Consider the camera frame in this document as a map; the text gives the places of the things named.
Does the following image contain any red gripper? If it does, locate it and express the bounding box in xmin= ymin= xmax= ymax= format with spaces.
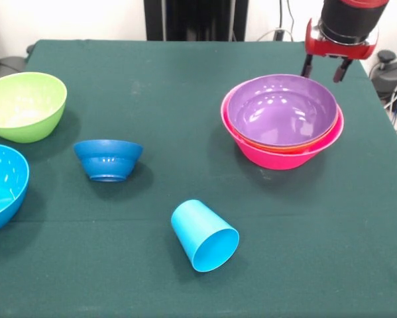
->
xmin=300 ymin=19 xmax=380 ymax=84

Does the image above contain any purple bowl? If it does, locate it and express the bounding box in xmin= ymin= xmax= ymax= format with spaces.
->
xmin=227 ymin=74 xmax=339 ymax=146

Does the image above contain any large orange bowl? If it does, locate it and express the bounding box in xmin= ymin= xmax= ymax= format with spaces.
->
xmin=233 ymin=122 xmax=339 ymax=154

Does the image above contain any pink bowl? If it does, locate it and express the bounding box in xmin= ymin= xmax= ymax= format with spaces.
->
xmin=220 ymin=81 xmax=345 ymax=171

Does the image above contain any dark green table cloth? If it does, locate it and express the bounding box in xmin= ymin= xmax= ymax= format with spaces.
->
xmin=0 ymin=39 xmax=397 ymax=318

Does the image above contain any light blue cup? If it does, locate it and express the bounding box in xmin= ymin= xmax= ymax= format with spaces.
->
xmin=170 ymin=199 xmax=241 ymax=273

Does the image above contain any small dark blue bowl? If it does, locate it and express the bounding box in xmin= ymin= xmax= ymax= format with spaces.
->
xmin=73 ymin=139 xmax=144 ymax=183

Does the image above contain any lime green bowl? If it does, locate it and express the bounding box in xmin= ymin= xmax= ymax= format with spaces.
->
xmin=0 ymin=72 xmax=68 ymax=144

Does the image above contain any light blue bowl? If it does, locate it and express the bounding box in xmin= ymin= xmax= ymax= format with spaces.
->
xmin=0 ymin=142 xmax=30 ymax=235

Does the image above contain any black hanging cable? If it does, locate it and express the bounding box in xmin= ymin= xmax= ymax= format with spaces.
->
xmin=286 ymin=0 xmax=296 ymax=42

